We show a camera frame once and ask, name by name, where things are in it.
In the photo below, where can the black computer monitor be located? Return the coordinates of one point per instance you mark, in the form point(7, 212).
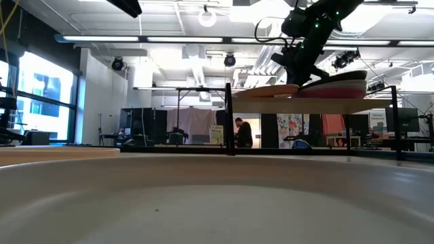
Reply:
point(135, 120)
point(401, 120)

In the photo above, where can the dark green plate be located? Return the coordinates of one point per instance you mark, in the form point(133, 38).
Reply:
point(342, 79)

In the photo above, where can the colourful poster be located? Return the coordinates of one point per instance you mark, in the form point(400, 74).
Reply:
point(290, 125)

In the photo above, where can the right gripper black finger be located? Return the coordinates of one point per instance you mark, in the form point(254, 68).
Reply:
point(298, 76)
point(318, 73)

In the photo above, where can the magenta plate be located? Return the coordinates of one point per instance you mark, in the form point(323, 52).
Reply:
point(332, 94)

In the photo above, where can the wooden shelf with black legs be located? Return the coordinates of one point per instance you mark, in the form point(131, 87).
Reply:
point(305, 105)

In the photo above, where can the orange cloth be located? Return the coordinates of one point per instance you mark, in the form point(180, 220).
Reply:
point(334, 123)

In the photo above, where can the beige grey plate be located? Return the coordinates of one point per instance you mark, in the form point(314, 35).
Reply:
point(217, 203)

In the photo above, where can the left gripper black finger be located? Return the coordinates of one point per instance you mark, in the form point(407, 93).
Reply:
point(130, 8)

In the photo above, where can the black metal gantry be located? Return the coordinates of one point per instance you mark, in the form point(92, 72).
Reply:
point(169, 88)

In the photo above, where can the black ceiling spotlight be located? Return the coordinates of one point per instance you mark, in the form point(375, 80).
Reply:
point(229, 60)
point(340, 62)
point(376, 86)
point(117, 63)

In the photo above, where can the person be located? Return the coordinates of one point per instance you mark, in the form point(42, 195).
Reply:
point(244, 133)

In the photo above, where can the black aluminium table frame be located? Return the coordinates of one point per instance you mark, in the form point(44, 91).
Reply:
point(190, 149)

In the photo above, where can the long ceiling light fixture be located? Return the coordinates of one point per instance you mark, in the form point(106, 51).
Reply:
point(101, 38)

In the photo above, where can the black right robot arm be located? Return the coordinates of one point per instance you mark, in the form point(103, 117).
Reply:
point(325, 20)

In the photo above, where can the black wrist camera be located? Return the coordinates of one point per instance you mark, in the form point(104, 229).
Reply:
point(294, 23)

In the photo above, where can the large window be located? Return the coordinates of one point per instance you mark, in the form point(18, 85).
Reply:
point(45, 101)

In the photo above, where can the dark storage box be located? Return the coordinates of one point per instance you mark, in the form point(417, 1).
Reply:
point(37, 138)

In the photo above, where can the peach plate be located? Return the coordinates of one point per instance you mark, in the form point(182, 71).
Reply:
point(51, 154)

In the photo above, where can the beige curtain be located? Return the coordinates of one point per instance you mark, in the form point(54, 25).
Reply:
point(193, 120)

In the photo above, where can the white printed sign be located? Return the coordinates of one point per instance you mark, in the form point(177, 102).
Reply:
point(377, 118)

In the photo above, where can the blue bag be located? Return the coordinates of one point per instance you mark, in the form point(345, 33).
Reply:
point(301, 144)

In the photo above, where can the yellow sign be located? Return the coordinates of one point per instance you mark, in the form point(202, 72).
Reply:
point(217, 134)

